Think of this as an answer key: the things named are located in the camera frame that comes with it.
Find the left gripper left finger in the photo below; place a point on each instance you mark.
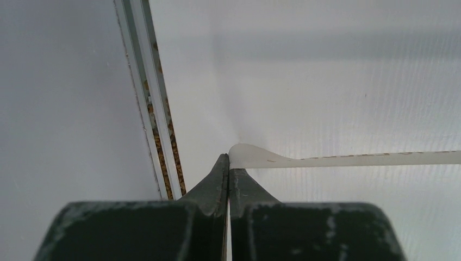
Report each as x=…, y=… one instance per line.
x=190, y=228

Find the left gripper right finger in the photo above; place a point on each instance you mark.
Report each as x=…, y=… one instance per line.
x=263, y=228

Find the cream ribbon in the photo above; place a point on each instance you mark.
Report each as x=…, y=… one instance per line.
x=246, y=156

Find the aluminium frame rail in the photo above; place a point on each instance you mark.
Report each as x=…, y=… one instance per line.
x=138, y=34

